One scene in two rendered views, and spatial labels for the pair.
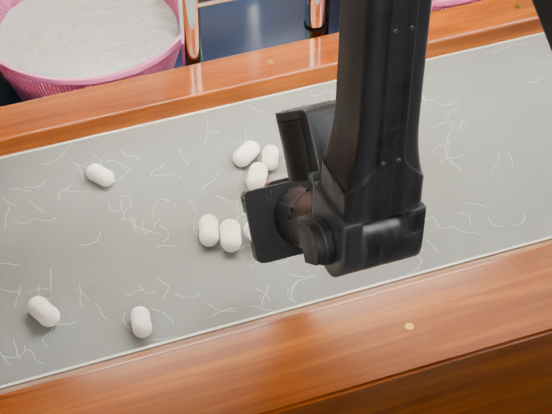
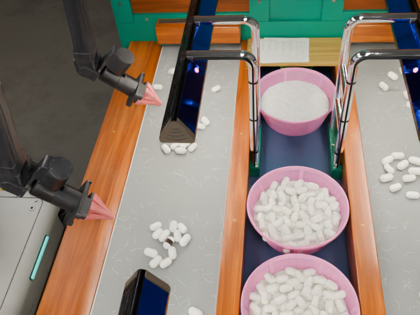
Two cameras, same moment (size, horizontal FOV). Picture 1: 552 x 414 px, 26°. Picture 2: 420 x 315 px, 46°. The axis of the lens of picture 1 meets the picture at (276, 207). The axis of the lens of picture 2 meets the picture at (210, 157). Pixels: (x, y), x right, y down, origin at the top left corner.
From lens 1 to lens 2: 1.76 m
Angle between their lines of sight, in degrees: 71
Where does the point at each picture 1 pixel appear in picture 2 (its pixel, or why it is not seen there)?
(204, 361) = not seen: hidden behind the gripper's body
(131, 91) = (245, 97)
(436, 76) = (217, 185)
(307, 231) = not seen: hidden behind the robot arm
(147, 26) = (289, 116)
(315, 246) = not seen: hidden behind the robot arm
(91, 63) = (277, 100)
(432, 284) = (123, 141)
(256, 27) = (297, 164)
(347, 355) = (115, 117)
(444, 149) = (179, 173)
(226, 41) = (292, 152)
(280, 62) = (239, 135)
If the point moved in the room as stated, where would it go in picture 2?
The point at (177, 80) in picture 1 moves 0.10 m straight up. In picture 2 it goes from (244, 109) to (243, 84)
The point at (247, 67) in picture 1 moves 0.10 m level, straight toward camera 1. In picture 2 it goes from (241, 127) to (211, 120)
